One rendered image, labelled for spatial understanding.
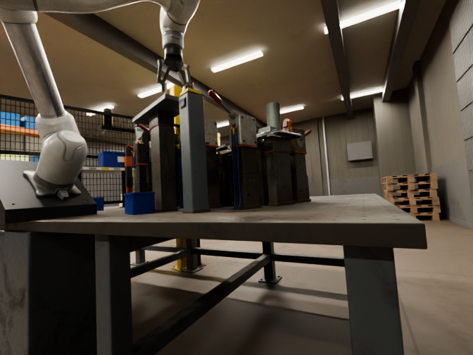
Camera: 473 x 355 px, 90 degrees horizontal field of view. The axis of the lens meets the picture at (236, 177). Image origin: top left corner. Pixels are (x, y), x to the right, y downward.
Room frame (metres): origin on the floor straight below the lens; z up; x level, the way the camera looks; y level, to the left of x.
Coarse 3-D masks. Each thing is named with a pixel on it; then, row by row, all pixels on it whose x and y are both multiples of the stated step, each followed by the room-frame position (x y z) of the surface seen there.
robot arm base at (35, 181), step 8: (32, 176) 1.06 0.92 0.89; (32, 184) 1.04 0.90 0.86; (40, 184) 1.04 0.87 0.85; (48, 184) 1.05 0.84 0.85; (72, 184) 1.14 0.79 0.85; (40, 192) 1.03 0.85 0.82; (48, 192) 1.05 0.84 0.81; (56, 192) 1.07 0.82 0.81; (64, 192) 1.08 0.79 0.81; (72, 192) 1.14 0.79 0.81; (80, 192) 1.17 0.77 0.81; (64, 200) 1.08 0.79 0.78
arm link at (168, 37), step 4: (164, 32) 0.96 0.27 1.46; (168, 32) 0.95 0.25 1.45; (172, 32) 0.95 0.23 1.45; (176, 32) 0.96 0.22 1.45; (164, 36) 0.96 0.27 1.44; (168, 36) 0.95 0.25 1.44; (172, 36) 0.95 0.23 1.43; (176, 36) 0.96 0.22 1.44; (180, 36) 0.97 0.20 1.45; (164, 40) 0.96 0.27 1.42; (168, 40) 0.95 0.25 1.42; (172, 40) 0.95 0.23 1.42; (176, 40) 0.96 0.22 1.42; (180, 40) 0.97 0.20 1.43; (164, 44) 0.97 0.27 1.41; (168, 44) 0.96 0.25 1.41; (172, 44) 0.97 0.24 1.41; (176, 44) 0.97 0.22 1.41; (180, 44) 0.97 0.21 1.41; (164, 48) 0.99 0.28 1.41; (180, 48) 0.99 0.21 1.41
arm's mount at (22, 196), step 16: (0, 160) 1.06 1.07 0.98; (0, 176) 1.00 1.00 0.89; (16, 176) 1.04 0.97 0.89; (0, 192) 0.94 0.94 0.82; (16, 192) 0.98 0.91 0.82; (32, 192) 1.02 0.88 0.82; (0, 208) 0.91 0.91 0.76; (16, 208) 0.92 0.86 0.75; (32, 208) 0.96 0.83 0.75; (48, 208) 1.01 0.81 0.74; (64, 208) 1.07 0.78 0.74; (80, 208) 1.13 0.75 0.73; (96, 208) 1.19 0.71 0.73
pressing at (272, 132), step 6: (264, 132) 0.94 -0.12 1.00; (270, 132) 0.92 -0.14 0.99; (276, 132) 0.96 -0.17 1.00; (282, 132) 0.96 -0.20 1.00; (288, 132) 0.93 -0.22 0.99; (258, 138) 1.04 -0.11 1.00; (288, 138) 1.06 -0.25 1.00; (294, 138) 1.06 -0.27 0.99; (222, 144) 1.14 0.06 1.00; (228, 144) 1.11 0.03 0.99; (216, 150) 1.26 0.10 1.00; (222, 150) 1.26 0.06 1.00; (228, 150) 1.27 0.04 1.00
